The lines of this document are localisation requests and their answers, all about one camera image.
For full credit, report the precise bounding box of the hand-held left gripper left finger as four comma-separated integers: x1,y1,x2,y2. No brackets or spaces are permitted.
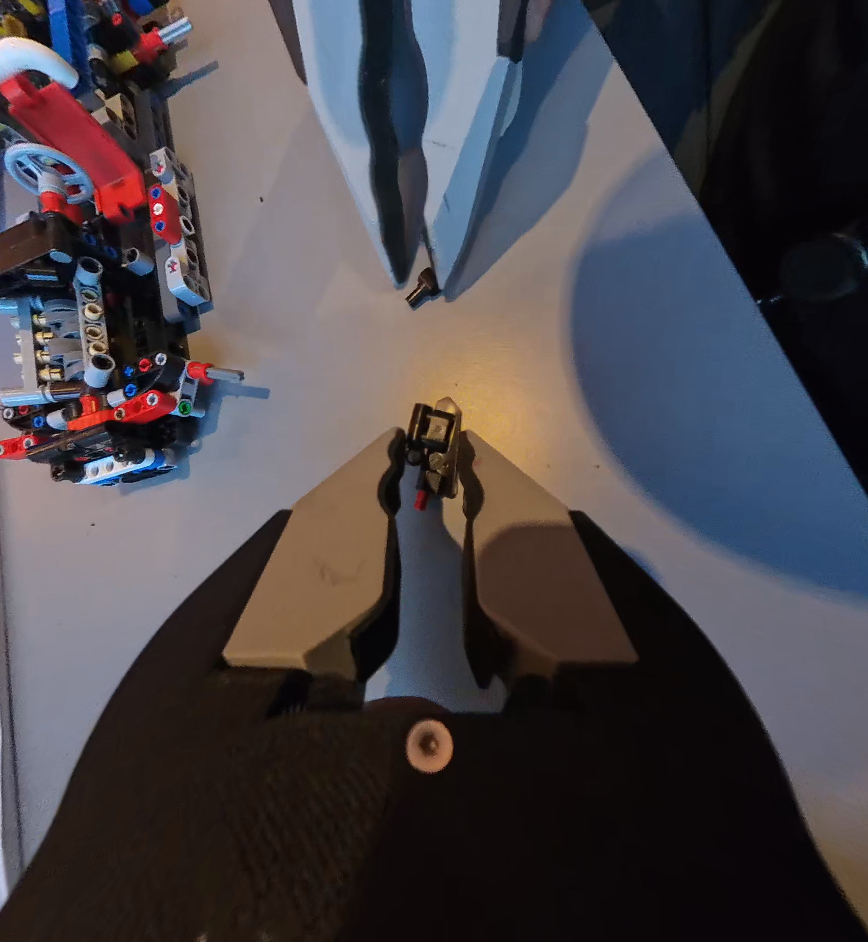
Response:
222,427,407,685

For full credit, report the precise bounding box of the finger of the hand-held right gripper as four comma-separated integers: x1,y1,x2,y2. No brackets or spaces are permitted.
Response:
290,0,414,289
410,0,522,293

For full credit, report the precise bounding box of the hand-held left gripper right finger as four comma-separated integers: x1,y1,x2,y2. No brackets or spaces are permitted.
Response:
457,429,639,689

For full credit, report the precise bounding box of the black toy assembly red pin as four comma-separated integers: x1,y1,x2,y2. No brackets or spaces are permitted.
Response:
404,397,464,512

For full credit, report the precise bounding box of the light grey desk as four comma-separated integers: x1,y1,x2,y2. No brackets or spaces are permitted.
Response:
0,0,868,942

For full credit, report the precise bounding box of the toy brick vehicle model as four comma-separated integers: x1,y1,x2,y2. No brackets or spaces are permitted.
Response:
0,0,247,487

